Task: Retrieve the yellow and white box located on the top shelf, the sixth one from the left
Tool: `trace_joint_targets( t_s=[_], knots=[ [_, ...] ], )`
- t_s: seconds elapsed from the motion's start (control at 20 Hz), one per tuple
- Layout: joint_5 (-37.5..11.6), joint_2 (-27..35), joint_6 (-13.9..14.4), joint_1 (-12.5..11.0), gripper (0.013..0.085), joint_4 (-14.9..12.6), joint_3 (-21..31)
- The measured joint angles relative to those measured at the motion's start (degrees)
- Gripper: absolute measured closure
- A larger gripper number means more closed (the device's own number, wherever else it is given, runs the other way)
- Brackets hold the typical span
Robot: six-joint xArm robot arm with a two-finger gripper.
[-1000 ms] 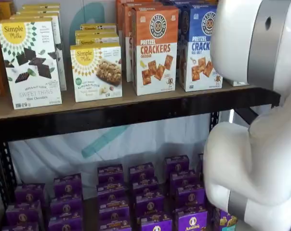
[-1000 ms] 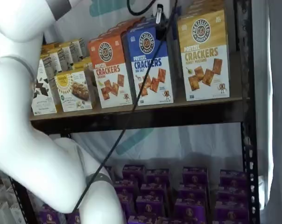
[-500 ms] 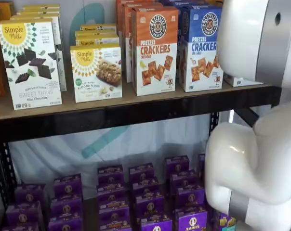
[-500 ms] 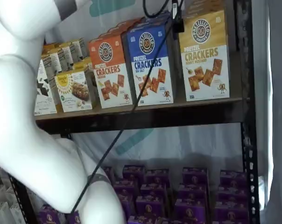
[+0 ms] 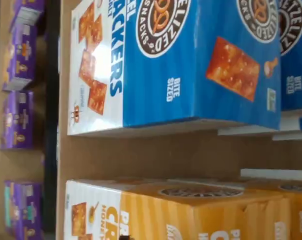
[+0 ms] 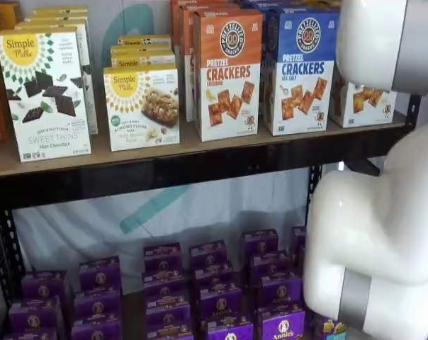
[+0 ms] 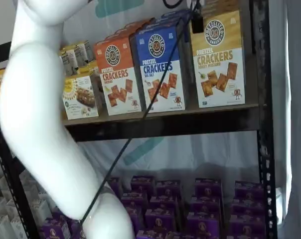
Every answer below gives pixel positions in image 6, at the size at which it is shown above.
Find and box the yellow honey mustard cracker box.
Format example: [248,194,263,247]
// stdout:
[329,64,398,129]

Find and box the Simple Mills Sweet Thins box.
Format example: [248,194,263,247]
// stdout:
[33,4,90,16]
[14,19,99,136]
[24,12,89,23]
[0,25,93,164]

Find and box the orange cheddar cracker box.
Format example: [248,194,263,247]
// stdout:
[181,4,243,123]
[192,8,264,143]
[169,0,236,72]

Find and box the Simple Mills almond bar box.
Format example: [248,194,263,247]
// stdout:
[117,34,173,49]
[103,63,181,153]
[110,52,176,71]
[110,44,175,57]

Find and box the blue sea salt cracker box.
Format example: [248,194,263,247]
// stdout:
[264,6,337,137]

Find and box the brown wooden shelf board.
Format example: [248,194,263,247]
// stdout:
[0,109,409,179]

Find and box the purple Annie's box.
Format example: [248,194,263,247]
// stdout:
[21,271,70,302]
[70,317,123,340]
[78,255,122,293]
[189,239,229,270]
[193,262,235,290]
[145,297,191,330]
[198,283,243,316]
[142,269,186,302]
[257,305,306,340]
[143,242,184,273]
[8,297,64,332]
[312,314,350,340]
[291,225,308,256]
[73,289,123,319]
[146,324,192,340]
[205,313,254,340]
[259,276,304,309]
[249,250,293,281]
[3,327,59,340]
[242,229,279,256]

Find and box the white fabric backdrop teal logo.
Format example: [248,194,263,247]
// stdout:
[11,0,322,278]

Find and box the black metal shelving rack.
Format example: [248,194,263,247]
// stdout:
[0,94,422,340]

